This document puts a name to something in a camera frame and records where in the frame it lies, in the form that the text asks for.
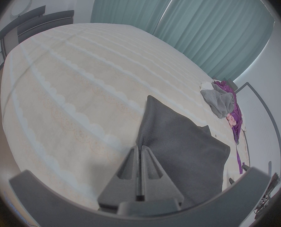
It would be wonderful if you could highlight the round white lamp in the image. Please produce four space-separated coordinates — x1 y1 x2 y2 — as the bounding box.
9 0 33 17

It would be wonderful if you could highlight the purple satin garment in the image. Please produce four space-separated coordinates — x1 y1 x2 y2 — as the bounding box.
212 79 247 174

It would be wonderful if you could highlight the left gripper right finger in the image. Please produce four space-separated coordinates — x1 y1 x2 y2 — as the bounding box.
140 145 184 205

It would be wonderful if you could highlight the black T-shirt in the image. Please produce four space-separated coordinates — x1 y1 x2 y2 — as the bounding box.
135 95 231 210

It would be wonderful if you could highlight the grey garment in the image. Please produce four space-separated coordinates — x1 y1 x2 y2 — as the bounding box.
201 83 235 119

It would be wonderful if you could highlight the blue-green curtain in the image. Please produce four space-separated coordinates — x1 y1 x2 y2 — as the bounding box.
152 0 275 80
90 0 182 36

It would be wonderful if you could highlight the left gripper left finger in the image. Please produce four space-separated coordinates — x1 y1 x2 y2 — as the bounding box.
97 145 141 209

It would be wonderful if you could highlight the grey bedside table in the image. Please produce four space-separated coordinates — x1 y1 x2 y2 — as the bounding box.
226 78 238 89

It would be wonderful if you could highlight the black low cabinet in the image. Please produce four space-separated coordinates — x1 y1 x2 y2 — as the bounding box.
0 6 75 57

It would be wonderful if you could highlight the bed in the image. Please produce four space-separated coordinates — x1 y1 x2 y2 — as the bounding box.
0 23 281 210

